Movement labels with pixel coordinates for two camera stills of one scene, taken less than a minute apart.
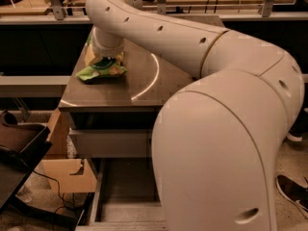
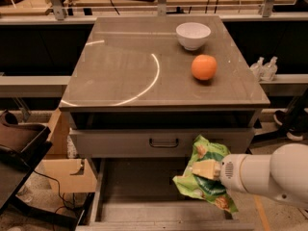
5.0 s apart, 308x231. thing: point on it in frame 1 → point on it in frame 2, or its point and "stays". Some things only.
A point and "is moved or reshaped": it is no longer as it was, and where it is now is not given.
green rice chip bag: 104,67 is moved or reshaped
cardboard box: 60,170 stays
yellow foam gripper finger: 89,55 → 208,168
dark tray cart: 21,147 stays
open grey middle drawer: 127,198 stays
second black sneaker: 299,127 stays
